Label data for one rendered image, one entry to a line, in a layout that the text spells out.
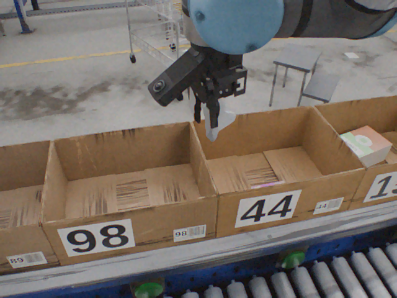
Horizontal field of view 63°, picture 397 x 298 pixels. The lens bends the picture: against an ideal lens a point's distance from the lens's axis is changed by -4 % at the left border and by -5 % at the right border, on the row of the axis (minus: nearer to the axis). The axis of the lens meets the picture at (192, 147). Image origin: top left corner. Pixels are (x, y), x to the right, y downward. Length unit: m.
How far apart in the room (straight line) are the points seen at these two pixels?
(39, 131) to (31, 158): 1.88
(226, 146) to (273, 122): 0.17
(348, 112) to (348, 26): 0.81
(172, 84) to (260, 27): 0.23
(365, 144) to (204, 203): 0.60
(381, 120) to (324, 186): 0.51
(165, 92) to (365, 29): 0.30
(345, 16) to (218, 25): 0.13
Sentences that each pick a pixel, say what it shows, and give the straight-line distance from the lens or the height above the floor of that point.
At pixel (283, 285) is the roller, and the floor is 0.75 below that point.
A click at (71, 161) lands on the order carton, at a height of 0.96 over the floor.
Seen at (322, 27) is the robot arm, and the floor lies 1.49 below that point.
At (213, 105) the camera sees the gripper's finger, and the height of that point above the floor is 1.30.
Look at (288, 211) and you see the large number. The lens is 0.90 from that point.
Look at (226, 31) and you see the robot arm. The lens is 0.36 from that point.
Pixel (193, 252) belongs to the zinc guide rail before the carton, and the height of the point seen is 0.89.
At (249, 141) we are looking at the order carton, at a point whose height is 0.94.
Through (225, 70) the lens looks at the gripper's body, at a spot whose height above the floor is 1.35.
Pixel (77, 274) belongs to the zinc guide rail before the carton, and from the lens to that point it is 0.87.
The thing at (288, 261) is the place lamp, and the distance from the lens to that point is 0.95.
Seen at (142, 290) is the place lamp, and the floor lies 0.83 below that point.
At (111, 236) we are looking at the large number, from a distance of 0.81.
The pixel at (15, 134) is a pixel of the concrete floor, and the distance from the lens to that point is 2.97.
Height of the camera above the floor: 1.62
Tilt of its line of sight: 41 degrees down
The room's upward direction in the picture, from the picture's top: straight up
